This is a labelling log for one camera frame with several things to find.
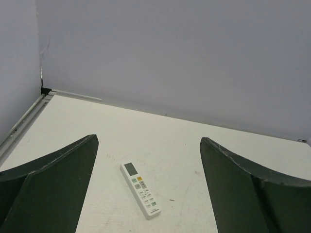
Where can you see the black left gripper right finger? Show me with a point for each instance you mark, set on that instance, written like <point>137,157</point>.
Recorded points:
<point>249,198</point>

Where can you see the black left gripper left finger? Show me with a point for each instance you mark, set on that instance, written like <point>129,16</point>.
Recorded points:
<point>46,195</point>

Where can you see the slim white remote control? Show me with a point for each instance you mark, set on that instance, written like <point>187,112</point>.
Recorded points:
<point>141,191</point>

